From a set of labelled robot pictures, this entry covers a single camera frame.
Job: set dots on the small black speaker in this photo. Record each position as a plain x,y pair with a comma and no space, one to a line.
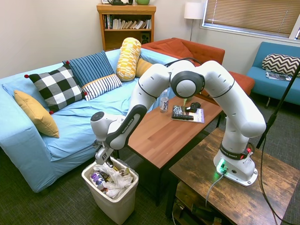
145,38

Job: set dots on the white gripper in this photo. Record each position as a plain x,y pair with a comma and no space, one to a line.
102,155

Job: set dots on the plain mustard yellow pillow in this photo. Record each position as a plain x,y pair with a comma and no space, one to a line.
35,112

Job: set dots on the orange sofa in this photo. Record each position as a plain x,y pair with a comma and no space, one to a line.
199,50

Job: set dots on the black camera stand pole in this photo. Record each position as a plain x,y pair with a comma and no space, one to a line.
280,103

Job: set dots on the black game controller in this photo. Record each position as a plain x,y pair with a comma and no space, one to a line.
193,106

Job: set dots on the discarded hint bottle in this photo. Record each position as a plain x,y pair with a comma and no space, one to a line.
98,179

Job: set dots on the white shade floor lamp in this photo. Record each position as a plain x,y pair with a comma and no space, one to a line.
193,10

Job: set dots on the black white checkered pillow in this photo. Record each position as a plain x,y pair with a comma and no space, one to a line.
56,86

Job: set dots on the wooden coffee table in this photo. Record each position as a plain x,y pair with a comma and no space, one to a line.
159,136

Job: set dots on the light blue sofa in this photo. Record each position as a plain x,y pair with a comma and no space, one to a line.
70,117

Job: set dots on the teal sofa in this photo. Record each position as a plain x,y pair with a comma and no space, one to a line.
276,49

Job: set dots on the glossy grey magazine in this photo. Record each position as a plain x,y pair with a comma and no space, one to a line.
276,76

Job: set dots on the black TV remote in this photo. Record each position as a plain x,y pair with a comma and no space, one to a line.
182,116

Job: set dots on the Washington magazine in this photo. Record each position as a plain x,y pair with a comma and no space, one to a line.
199,116

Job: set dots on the yellow white patterned bolster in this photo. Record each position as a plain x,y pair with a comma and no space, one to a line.
127,58

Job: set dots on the wooden bookshelf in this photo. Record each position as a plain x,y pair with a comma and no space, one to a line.
126,8

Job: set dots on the white navy striped pillow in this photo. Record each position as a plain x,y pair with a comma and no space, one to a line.
103,85

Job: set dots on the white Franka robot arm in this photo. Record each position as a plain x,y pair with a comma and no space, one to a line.
234,105

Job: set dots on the rustic wooden robot table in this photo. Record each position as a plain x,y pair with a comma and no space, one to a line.
234,201

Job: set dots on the black white chevron pillow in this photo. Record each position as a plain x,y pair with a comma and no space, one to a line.
279,63

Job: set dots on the striped mustard pillow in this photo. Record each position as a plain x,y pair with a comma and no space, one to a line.
143,68

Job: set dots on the green round pot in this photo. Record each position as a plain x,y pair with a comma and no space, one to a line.
142,2

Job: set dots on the blue striped pillow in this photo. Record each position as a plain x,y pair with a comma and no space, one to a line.
91,66

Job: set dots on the white tissue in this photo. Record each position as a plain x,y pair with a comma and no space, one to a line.
99,168

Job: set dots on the clear hint water bottle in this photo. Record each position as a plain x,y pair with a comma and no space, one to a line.
164,104

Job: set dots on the row of paperback books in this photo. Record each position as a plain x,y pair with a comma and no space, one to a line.
126,24

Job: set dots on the beige plastic trash bin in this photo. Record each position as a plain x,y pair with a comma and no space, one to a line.
117,208

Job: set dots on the white plastic bag trash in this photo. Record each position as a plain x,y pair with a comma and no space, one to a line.
119,181

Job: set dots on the wooden window blinds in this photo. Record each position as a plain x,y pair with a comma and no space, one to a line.
246,14

